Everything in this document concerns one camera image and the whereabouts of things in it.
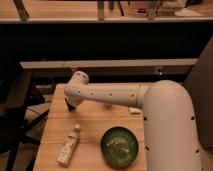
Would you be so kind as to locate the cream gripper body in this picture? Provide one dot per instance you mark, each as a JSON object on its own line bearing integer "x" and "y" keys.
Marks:
{"x": 71, "y": 107}

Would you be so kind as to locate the black eraser block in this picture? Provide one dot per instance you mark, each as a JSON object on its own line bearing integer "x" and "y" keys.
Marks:
{"x": 67, "y": 104}

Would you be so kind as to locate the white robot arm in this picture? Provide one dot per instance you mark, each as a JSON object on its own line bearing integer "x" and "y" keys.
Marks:
{"x": 170, "y": 132}

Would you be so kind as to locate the black office chair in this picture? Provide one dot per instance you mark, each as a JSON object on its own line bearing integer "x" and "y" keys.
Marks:
{"x": 13, "y": 125}

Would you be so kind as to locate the white rectangular packet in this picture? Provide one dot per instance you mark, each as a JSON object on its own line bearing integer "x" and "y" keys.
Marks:
{"x": 134, "y": 110}

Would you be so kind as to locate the green ribbed bowl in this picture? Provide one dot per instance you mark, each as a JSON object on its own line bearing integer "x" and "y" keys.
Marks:
{"x": 119, "y": 147}

